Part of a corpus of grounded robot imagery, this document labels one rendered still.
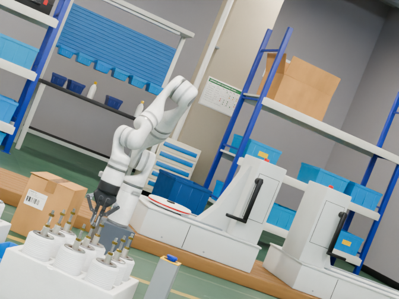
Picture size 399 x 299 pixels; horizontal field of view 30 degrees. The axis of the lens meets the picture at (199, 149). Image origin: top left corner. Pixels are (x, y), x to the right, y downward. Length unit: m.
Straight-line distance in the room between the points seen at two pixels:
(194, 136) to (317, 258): 4.09
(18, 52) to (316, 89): 3.07
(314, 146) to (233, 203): 7.17
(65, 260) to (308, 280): 2.88
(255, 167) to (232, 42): 4.28
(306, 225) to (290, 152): 6.75
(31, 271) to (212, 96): 6.67
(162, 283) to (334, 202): 2.69
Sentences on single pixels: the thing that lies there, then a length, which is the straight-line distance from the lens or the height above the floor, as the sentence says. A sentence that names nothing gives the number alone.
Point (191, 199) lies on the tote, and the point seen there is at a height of 0.23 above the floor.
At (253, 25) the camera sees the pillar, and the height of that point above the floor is 2.33.
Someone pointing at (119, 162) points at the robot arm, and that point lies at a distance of 2.58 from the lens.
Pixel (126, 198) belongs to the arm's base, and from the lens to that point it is 3.05.
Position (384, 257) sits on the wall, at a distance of 10.11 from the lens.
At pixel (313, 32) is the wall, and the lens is 11.96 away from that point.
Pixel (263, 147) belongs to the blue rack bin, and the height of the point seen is 0.97.
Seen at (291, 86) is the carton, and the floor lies 1.66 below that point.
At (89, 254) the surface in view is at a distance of 2.62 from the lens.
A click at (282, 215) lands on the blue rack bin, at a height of 0.39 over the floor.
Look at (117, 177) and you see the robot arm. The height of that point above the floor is 0.52.
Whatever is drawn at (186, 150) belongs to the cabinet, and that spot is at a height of 0.63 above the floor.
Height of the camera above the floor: 0.72
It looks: level
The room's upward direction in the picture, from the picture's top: 22 degrees clockwise
